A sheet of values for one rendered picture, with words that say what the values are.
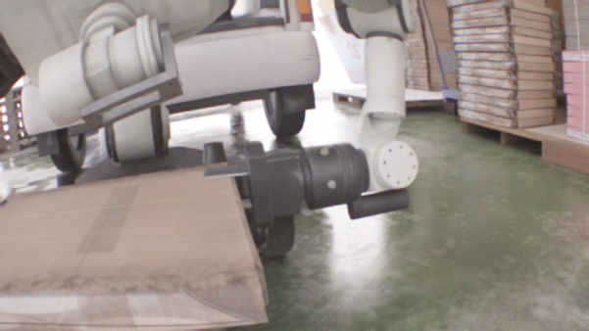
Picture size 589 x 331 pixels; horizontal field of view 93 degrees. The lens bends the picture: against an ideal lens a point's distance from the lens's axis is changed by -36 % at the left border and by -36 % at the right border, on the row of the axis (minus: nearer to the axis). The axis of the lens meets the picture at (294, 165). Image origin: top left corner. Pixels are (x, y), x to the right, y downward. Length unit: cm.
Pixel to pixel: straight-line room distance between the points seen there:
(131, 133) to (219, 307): 70
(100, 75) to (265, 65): 138
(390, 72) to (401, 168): 15
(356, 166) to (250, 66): 112
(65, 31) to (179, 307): 29
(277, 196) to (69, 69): 37
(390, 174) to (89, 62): 42
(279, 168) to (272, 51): 114
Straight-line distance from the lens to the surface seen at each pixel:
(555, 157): 160
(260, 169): 55
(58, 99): 32
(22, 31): 42
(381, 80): 62
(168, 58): 30
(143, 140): 95
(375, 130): 66
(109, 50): 31
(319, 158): 56
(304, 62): 170
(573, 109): 171
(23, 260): 42
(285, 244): 81
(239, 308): 29
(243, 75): 163
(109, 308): 31
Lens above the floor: 38
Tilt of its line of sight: 14 degrees down
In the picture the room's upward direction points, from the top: 5 degrees counter-clockwise
